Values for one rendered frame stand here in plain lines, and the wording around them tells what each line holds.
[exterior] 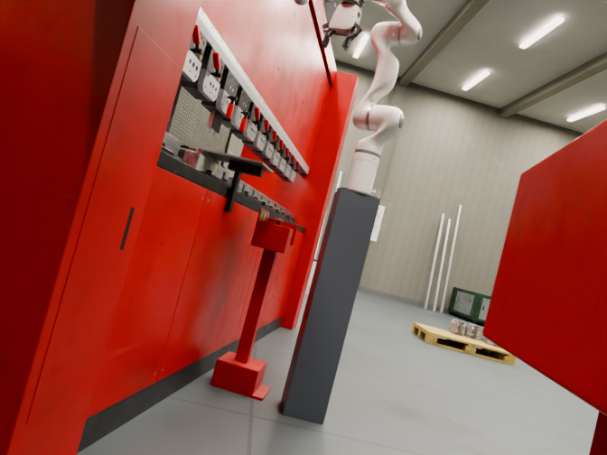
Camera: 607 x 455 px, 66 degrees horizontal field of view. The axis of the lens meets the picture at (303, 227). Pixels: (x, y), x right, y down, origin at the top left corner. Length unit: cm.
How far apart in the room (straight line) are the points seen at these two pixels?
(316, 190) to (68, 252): 330
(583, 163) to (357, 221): 182
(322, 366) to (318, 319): 20
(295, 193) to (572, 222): 395
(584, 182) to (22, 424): 102
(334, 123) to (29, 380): 357
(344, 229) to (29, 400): 138
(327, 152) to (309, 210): 54
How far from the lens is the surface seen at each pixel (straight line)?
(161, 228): 152
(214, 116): 207
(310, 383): 212
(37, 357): 104
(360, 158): 213
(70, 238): 99
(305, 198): 414
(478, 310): 1156
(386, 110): 217
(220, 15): 193
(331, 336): 208
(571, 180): 27
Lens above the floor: 71
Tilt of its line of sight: 2 degrees up
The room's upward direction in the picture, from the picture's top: 15 degrees clockwise
